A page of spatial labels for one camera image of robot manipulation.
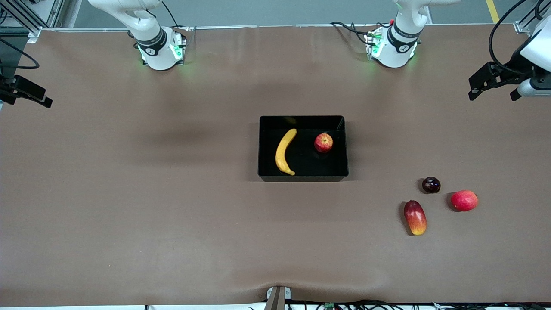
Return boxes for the black plastic box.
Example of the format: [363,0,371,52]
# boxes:
[257,115,349,182]

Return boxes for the aluminium table edge rail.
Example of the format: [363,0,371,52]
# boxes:
[41,23,517,32]

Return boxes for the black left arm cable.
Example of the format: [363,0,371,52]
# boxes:
[488,0,529,74]

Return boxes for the red yellow striped apple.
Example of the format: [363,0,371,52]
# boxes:
[314,133,334,154]

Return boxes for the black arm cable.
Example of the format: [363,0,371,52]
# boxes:
[488,0,529,74]
[161,0,181,29]

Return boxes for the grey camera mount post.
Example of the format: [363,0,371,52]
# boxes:
[265,285,293,310]

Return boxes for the black base power cables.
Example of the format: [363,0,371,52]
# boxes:
[329,19,390,46]

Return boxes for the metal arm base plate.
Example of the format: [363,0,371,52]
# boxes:
[365,28,420,68]
[137,26,197,69]

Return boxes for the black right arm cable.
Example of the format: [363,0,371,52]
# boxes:
[161,0,181,29]

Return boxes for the aluminium frame profile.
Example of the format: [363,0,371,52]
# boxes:
[0,0,65,43]
[514,0,551,35]

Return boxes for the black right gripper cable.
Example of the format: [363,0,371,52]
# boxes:
[0,39,40,70]

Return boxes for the yellow banana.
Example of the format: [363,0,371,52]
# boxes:
[275,128,297,176]

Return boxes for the brown table cover mat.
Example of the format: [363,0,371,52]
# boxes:
[0,24,551,307]

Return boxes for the round red peach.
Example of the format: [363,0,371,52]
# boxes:
[451,190,479,212]

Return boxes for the red yellow mango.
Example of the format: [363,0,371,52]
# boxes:
[404,200,427,236]

